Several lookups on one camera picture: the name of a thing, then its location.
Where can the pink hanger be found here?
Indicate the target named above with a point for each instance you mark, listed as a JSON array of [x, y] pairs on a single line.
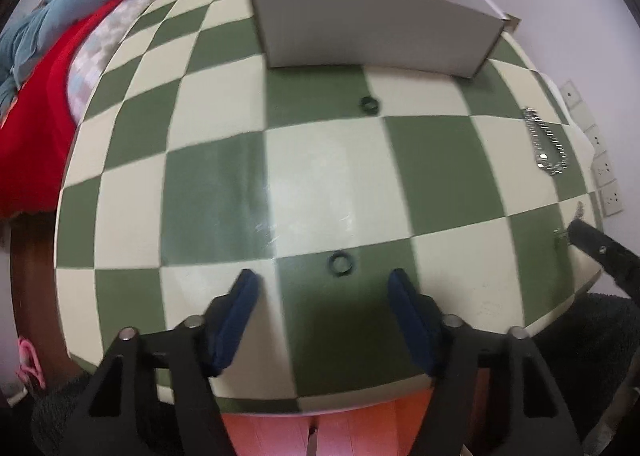
[[29, 370]]

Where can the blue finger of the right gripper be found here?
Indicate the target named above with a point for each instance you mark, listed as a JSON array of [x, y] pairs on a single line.
[[616, 260]]

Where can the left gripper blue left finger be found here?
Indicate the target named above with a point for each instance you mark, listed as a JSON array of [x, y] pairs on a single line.
[[226, 319]]

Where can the white power strip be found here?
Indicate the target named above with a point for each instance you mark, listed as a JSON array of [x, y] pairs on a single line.
[[599, 166]]

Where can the bed with red sheet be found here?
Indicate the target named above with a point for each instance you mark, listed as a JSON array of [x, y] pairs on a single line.
[[37, 131]]

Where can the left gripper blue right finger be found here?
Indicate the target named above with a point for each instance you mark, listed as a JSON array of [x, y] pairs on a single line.
[[418, 317]]

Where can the green white checkered table cover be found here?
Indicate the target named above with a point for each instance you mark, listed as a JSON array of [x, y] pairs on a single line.
[[194, 160]]

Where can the white cardboard box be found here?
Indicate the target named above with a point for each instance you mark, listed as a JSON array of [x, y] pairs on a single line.
[[450, 37]]

